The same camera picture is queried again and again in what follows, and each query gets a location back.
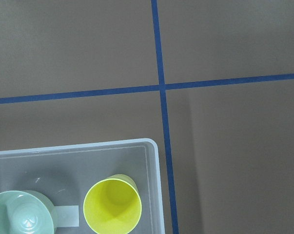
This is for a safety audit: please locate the yellow plastic cup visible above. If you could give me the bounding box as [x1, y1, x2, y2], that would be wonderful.
[83, 174, 142, 234]

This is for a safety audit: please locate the light green bowl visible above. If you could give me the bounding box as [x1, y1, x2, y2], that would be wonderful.
[0, 190, 58, 234]

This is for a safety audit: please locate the clear plastic storage box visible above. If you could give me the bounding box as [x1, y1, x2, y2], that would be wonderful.
[0, 138, 165, 234]

